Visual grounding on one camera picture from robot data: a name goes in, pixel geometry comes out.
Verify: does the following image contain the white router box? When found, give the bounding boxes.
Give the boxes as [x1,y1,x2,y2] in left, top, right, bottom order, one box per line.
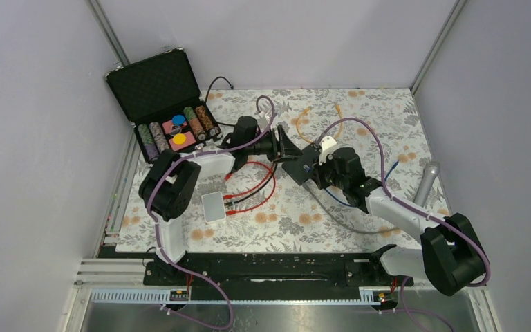
[201,192,227,224]

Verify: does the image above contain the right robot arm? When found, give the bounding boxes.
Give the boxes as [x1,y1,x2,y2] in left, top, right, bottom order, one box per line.
[310,147,491,296]

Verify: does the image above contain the grey cable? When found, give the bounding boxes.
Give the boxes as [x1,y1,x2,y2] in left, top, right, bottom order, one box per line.
[303,182,402,236]

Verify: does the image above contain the black network switch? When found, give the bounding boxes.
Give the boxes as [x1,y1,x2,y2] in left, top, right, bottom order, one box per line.
[282,145,321,185]

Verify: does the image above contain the short red ethernet cable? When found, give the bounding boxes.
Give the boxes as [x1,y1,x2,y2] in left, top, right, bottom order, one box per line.
[224,161,278,216]

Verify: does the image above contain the blue round chip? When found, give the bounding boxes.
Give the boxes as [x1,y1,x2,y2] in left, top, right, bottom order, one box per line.
[171,114,186,126]

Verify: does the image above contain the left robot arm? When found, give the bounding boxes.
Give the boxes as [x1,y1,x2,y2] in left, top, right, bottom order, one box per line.
[138,116,303,284]

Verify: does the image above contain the clear dealer button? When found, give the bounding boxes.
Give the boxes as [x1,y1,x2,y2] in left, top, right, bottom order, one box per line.
[167,125,183,136]

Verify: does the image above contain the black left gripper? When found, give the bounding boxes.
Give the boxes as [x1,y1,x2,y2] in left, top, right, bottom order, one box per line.
[245,125,304,163]

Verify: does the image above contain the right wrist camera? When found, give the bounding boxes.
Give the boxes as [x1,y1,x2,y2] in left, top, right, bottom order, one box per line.
[318,136,339,165]

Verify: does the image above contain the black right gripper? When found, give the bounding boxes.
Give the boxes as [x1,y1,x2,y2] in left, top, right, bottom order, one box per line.
[309,151,348,190]

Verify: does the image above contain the blue ethernet cable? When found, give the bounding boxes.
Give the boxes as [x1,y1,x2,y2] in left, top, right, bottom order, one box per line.
[322,160,400,208]

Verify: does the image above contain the black poker chip case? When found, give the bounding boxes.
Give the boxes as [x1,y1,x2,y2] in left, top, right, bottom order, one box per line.
[105,48,222,164]

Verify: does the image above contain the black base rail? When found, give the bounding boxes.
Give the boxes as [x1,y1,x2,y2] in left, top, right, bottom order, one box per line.
[143,253,413,301]

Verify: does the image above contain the yellow round chip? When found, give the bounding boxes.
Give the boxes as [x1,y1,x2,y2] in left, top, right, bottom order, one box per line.
[172,133,187,145]

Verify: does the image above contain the yellow ethernet cable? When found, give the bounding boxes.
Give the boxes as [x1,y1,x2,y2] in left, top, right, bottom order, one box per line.
[295,103,344,146]

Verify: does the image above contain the silver microphone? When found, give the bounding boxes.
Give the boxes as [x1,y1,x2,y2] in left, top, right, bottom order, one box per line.
[413,160,440,207]

